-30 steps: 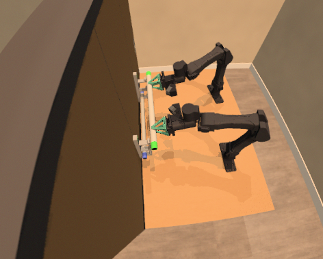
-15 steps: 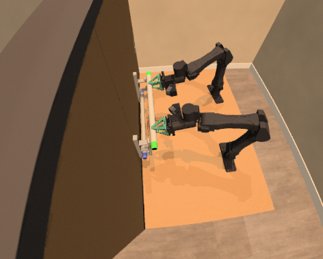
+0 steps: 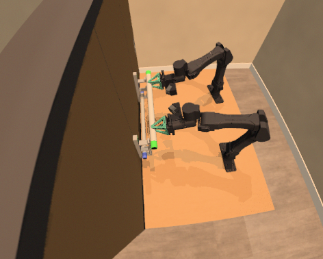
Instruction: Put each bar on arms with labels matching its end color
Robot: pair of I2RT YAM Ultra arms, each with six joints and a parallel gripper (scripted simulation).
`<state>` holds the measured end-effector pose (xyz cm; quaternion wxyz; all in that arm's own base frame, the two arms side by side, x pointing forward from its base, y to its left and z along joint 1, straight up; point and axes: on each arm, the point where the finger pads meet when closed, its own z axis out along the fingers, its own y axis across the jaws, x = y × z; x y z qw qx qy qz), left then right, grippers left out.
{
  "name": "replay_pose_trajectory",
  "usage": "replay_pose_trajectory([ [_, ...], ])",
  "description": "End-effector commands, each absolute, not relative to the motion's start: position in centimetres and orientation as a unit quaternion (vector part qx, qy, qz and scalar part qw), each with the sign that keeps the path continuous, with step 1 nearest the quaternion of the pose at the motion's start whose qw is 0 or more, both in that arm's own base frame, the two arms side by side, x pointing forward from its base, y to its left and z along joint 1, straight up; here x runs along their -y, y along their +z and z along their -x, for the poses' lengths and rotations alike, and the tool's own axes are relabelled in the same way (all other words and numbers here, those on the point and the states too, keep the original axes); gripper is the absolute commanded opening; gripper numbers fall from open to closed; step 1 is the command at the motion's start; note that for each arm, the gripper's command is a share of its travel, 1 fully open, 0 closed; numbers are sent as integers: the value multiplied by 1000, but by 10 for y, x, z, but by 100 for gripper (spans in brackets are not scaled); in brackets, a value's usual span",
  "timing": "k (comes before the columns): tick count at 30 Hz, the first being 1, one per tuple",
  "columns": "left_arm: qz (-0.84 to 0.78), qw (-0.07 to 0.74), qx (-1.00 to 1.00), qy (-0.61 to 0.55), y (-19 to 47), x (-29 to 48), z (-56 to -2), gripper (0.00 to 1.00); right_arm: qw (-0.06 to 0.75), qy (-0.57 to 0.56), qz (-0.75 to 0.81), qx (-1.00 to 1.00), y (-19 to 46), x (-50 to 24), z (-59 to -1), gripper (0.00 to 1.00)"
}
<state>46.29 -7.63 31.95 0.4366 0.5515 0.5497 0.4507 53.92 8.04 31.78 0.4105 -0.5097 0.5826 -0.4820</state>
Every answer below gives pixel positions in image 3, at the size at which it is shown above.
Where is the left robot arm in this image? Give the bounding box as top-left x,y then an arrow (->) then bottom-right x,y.
168,102 -> 270,172

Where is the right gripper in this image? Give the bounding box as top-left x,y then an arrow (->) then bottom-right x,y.
148,70 -> 175,90

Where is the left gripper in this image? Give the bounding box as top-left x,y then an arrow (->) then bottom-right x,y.
151,113 -> 185,135

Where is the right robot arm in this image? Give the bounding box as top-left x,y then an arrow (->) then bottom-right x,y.
165,42 -> 233,103

